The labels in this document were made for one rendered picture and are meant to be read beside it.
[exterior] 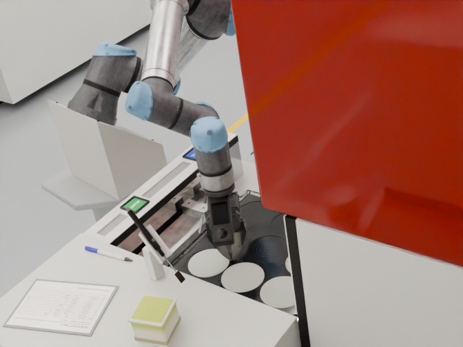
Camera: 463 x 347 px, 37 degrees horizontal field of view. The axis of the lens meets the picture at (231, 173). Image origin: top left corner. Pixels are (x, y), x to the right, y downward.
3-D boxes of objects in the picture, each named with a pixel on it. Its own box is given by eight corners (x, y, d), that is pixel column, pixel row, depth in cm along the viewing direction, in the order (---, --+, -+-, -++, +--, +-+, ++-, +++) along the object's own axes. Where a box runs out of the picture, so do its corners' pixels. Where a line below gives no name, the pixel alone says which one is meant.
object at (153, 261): (178, 276, 152) (167, 229, 145) (167, 287, 150) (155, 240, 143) (158, 268, 156) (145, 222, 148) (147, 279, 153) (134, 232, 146)
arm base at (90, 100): (56, 103, 205) (68, 71, 205) (91, 115, 218) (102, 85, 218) (90, 118, 197) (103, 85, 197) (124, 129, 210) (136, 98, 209)
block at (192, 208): (213, 213, 184) (211, 204, 182) (206, 221, 182) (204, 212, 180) (190, 206, 188) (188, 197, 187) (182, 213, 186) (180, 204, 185)
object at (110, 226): (244, 173, 209) (238, 133, 201) (121, 287, 174) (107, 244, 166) (219, 166, 214) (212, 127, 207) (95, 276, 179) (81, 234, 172)
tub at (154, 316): (182, 321, 141) (176, 297, 137) (169, 350, 135) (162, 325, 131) (149, 317, 143) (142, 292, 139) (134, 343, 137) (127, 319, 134)
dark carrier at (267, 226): (365, 228, 168) (365, 226, 167) (292, 321, 146) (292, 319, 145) (249, 195, 186) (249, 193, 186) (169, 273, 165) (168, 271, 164)
